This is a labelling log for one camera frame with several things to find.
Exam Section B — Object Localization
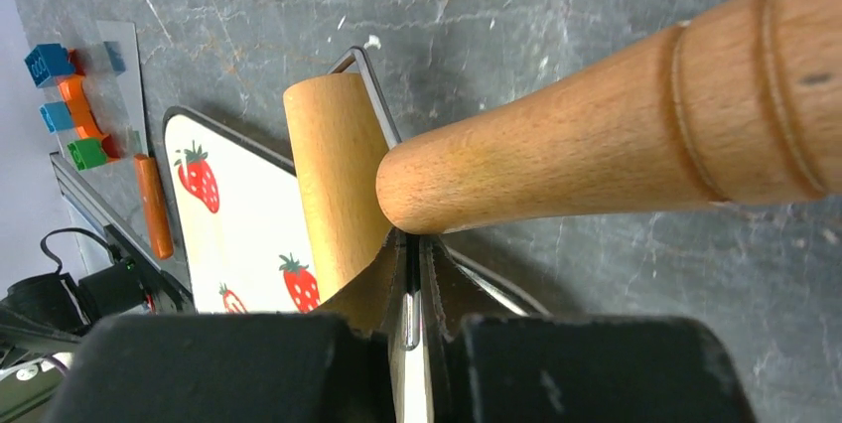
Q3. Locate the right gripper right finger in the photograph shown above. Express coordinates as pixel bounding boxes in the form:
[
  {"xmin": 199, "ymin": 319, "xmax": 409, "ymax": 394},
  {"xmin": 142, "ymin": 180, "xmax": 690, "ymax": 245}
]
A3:
[{"xmin": 418, "ymin": 236, "xmax": 756, "ymax": 422}]

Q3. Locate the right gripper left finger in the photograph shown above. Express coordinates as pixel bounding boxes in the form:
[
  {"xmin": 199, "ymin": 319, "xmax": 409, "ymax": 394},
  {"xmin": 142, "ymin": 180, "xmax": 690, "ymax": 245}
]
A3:
[{"xmin": 45, "ymin": 230, "xmax": 406, "ymax": 422}]

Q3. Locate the white strawberry tray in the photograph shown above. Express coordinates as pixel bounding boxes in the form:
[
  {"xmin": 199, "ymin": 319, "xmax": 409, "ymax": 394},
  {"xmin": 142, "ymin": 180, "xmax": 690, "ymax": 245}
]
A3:
[{"xmin": 161, "ymin": 105, "xmax": 554, "ymax": 316}]

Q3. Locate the wooden roller with handle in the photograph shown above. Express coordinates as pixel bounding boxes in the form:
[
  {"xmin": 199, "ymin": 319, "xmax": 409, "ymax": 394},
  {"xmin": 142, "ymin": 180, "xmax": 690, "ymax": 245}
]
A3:
[{"xmin": 283, "ymin": 0, "xmax": 841, "ymax": 298}]

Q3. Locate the green toy brick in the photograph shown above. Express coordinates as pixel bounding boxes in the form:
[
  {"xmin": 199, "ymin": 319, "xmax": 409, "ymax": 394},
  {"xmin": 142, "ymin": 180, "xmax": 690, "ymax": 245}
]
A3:
[{"xmin": 67, "ymin": 138, "xmax": 109, "ymax": 171}]

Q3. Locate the small blue toy brick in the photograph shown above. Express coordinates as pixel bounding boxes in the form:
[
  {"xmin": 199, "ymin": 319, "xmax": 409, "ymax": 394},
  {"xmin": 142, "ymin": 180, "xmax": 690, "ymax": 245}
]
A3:
[{"xmin": 39, "ymin": 101, "xmax": 75, "ymax": 134}]

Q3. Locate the orange arch toy block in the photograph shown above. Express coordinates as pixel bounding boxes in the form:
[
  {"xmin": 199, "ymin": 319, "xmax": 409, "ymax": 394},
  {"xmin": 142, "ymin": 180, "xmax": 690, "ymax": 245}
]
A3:
[{"xmin": 58, "ymin": 74, "xmax": 110, "ymax": 141}]

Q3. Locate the metal spatula orange handle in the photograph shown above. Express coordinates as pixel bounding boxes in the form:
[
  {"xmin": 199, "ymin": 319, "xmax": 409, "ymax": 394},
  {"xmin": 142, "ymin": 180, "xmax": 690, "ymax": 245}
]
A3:
[{"xmin": 94, "ymin": 20, "xmax": 176, "ymax": 261}]

